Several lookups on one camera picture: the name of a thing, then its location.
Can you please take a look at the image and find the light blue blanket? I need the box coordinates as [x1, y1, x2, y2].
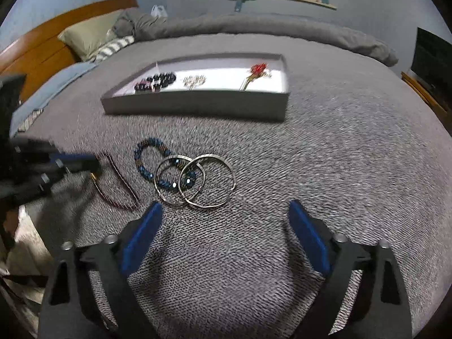
[10, 62, 97, 136]

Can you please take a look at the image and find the olive pillow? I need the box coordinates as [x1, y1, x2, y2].
[57, 10, 128, 62]

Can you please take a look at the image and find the large dark wooden bead bracelet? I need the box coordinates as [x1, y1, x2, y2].
[146, 71, 177, 89]

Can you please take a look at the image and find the grey knitted bedspread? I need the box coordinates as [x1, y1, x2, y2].
[10, 32, 452, 339]

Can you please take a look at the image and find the wooden bed headboard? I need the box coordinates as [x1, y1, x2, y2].
[0, 0, 138, 103]

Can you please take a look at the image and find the small dark red bead bracelet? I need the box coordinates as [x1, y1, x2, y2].
[90, 153, 141, 211]

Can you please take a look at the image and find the silver bangle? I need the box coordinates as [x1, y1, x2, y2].
[177, 153, 236, 210]
[154, 155, 206, 208]

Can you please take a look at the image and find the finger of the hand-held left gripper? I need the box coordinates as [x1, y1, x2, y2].
[7, 162, 70, 203]
[14, 137, 103, 175]

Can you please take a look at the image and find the blue beaded bracelet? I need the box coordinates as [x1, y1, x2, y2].
[133, 138, 198, 191]

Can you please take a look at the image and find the wooden television stand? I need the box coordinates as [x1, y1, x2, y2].
[401, 71, 452, 135]

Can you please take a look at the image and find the black television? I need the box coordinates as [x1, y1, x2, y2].
[411, 26, 452, 94]

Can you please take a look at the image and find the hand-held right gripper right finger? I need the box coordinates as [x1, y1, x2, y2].
[288, 199, 414, 339]

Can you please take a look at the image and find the grey cardboard box tray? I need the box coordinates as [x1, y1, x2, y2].
[101, 53, 291, 122]

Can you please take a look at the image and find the grey white striped pillow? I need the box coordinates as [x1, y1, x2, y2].
[90, 35, 136, 62]

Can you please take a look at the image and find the grey duvet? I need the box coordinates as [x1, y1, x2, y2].
[113, 7, 399, 68]

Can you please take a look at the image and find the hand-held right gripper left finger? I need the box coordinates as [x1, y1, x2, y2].
[38, 201, 165, 339]

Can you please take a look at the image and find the thin bracelet with silver charm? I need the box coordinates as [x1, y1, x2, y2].
[182, 75, 208, 90]

